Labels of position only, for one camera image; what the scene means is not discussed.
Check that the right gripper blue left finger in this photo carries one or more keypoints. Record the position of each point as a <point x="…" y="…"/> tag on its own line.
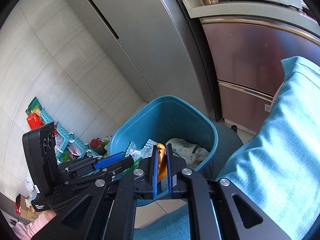
<point x="94" y="199"/>

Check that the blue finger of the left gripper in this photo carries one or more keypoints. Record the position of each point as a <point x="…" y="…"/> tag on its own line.
<point x="118" y="167"/>
<point x="103" y="162"/>

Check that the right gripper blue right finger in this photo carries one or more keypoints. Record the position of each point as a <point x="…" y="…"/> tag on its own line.
<point x="217" y="209"/>

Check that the green printed plastic bag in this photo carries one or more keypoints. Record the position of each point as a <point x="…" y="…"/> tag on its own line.
<point x="138" y="154"/>

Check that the long orange peel strip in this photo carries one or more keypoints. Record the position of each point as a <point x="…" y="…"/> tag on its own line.
<point x="162" y="162"/>

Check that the floral paper cup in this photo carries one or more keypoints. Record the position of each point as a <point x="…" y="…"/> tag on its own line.
<point x="193" y="154"/>

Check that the pink sleeve forearm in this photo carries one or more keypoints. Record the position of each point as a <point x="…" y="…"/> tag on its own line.
<point x="28" y="231"/>

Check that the teal trash bin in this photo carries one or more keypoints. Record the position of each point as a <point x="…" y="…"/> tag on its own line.
<point x="162" y="119"/>

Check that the dark lower kitchen cabinets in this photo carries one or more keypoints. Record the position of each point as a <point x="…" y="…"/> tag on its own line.
<point x="247" y="53"/>

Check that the teal storage rack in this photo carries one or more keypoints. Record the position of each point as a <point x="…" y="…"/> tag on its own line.
<point x="68" y="145"/>

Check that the blue floral tablecloth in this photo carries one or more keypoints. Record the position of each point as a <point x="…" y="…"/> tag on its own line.
<point x="279" y="168"/>

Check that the grey refrigerator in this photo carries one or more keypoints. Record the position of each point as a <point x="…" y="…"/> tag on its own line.
<point x="157" y="46"/>

